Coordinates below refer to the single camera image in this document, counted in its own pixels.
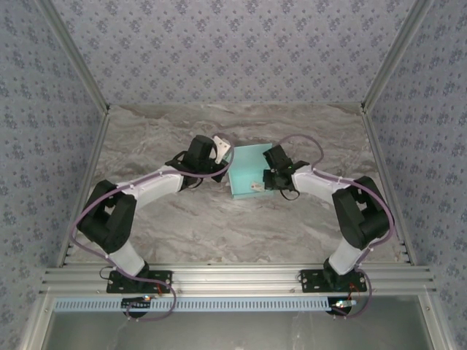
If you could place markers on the grey metal panel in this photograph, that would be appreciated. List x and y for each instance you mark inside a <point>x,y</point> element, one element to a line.
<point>233,331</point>

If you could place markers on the small circuit board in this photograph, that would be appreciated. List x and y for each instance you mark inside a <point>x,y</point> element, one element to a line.
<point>341,304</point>
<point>136,302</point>

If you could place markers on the aluminium side rail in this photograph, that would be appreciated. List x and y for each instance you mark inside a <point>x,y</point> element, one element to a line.
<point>91,164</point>
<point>379,164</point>

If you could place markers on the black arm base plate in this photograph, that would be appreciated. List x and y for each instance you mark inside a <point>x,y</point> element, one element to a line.
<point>162,275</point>
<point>310,280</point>

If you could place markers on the aluminium frame post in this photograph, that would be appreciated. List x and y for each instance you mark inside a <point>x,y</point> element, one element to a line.
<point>75,54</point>
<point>397,54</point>

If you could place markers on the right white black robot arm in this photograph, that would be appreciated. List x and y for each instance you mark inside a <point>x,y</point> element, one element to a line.
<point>317,184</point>

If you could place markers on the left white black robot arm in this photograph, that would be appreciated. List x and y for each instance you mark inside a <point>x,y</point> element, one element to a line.
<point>153,186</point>

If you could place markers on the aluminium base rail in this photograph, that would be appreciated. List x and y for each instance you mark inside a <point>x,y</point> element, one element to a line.
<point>237,279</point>

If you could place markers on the teal paper box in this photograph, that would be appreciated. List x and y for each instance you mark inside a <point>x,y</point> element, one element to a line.
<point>246,167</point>

